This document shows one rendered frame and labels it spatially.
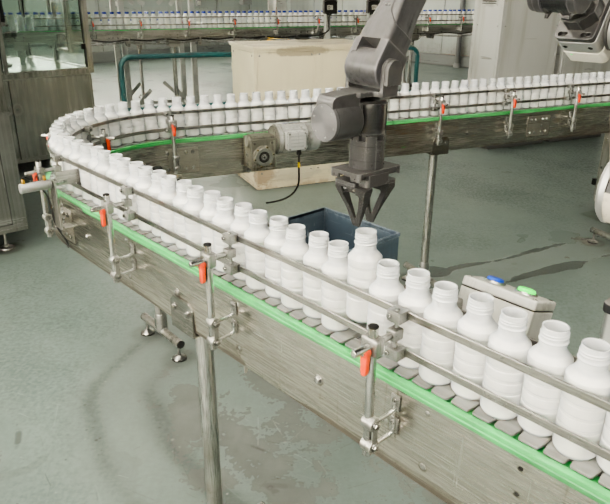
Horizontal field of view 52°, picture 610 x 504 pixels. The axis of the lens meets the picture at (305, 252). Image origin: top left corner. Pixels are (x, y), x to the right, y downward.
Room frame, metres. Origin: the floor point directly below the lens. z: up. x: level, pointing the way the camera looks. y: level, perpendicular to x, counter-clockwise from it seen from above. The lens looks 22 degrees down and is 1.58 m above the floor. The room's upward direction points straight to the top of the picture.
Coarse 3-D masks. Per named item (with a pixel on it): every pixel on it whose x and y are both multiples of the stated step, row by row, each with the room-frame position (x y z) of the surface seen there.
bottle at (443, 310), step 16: (448, 288) 0.88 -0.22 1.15; (432, 304) 0.87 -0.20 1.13; (448, 304) 0.85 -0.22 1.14; (432, 320) 0.85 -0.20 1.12; (448, 320) 0.84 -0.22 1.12; (432, 336) 0.85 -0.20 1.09; (432, 352) 0.85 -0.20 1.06; (448, 352) 0.84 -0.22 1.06; (448, 368) 0.84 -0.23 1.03; (432, 384) 0.85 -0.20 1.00
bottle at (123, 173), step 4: (120, 160) 1.65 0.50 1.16; (124, 160) 1.66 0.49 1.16; (128, 160) 1.64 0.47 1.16; (120, 164) 1.63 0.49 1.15; (124, 164) 1.63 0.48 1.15; (128, 164) 1.63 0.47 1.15; (120, 168) 1.62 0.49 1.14; (124, 168) 1.63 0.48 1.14; (128, 168) 1.63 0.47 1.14; (116, 172) 1.64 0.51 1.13; (120, 172) 1.63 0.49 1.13; (124, 172) 1.63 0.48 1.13; (128, 172) 1.63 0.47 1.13; (116, 176) 1.62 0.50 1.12; (120, 176) 1.62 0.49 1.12; (124, 176) 1.62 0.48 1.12; (128, 176) 1.62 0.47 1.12; (116, 180) 1.62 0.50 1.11; (120, 180) 1.61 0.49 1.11; (124, 180) 1.61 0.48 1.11; (116, 188) 1.62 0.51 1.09; (116, 192) 1.62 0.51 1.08; (116, 196) 1.63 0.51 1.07; (120, 196) 1.62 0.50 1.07; (124, 196) 1.61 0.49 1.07; (116, 200) 1.63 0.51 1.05; (120, 200) 1.62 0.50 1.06; (120, 212) 1.62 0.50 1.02; (120, 216) 1.62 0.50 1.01
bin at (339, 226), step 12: (300, 216) 1.83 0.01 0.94; (312, 216) 1.86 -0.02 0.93; (324, 216) 1.89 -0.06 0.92; (336, 216) 1.85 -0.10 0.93; (348, 216) 1.81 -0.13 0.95; (312, 228) 1.86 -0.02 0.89; (324, 228) 1.89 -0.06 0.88; (336, 228) 1.85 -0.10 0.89; (348, 228) 1.81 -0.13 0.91; (384, 228) 1.71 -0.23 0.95; (348, 240) 1.81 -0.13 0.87; (384, 240) 1.62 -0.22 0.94; (396, 240) 1.66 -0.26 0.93; (384, 252) 1.63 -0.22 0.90; (396, 252) 1.67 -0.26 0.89
